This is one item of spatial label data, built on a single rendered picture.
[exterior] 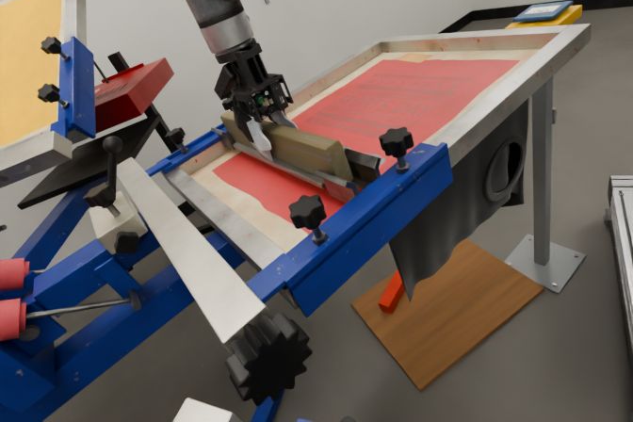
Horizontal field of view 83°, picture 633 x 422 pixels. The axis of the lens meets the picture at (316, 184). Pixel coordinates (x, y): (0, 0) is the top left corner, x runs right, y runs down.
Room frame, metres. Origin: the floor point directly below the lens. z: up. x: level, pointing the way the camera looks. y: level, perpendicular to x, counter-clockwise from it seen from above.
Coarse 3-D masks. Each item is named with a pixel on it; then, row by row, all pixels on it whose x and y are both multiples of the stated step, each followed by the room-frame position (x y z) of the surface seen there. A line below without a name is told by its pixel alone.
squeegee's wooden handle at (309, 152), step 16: (272, 128) 0.61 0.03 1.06; (288, 128) 0.58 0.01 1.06; (272, 144) 0.61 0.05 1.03; (288, 144) 0.55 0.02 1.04; (304, 144) 0.50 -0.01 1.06; (320, 144) 0.47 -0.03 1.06; (336, 144) 0.46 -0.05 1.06; (288, 160) 0.58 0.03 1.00; (304, 160) 0.52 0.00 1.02; (320, 160) 0.48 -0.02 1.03; (336, 160) 0.46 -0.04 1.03; (352, 176) 0.47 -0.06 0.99
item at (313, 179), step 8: (240, 144) 0.77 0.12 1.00; (248, 152) 0.71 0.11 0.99; (256, 152) 0.69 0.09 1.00; (264, 160) 0.65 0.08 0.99; (280, 160) 0.61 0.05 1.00; (280, 168) 0.59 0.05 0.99; (288, 168) 0.57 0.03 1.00; (296, 168) 0.56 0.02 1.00; (296, 176) 0.54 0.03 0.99; (304, 176) 0.52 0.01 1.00; (312, 176) 0.51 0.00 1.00; (312, 184) 0.50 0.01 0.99; (320, 184) 0.48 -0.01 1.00
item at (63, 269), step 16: (96, 240) 0.51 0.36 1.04; (144, 240) 0.49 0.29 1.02; (80, 256) 0.48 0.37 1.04; (96, 256) 0.47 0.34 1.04; (128, 256) 0.48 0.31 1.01; (144, 256) 0.49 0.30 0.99; (48, 272) 0.48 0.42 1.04; (64, 272) 0.46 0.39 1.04; (80, 272) 0.45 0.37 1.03; (48, 288) 0.44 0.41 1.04; (64, 288) 0.44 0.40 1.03; (80, 288) 0.45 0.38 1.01; (96, 288) 0.45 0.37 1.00; (48, 304) 0.43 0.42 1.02; (64, 304) 0.43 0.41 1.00
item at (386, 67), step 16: (384, 64) 1.00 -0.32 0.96; (400, 64) 0.95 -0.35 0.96; (416, 64) 0.90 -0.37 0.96; (432, 64) 0.86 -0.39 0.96; (352, 80) 0.98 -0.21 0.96; (336, 96) 0.92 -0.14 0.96; (304, 112) 0.90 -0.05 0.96; (304, 128) 0.80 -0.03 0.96; (320, 128) 0.76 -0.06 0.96; (240, 160) 0.78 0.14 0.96; (256, 160) 0.74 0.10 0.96; (224, 176) 0.73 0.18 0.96; (240, 176) 0.70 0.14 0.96; (256, 176) 0.67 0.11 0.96; (272, 176) 0.64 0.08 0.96
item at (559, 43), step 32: (480, 32) 0.84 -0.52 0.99; (512, 32) 0.76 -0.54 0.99; (544, 32) 0.69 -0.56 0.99; (576, 32) 0.63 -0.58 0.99; (352, 64) 1.06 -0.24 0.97; (544, 64) 0.56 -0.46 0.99; (512, 96) 0.51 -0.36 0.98; (448, 128) 0.49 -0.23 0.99; (480, 128) 0.47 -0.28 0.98; (192, 160) 0.82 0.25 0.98; (192, 192) 0.64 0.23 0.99; (224, 224) 0.49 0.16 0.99; (256, 256) 0.38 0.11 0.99
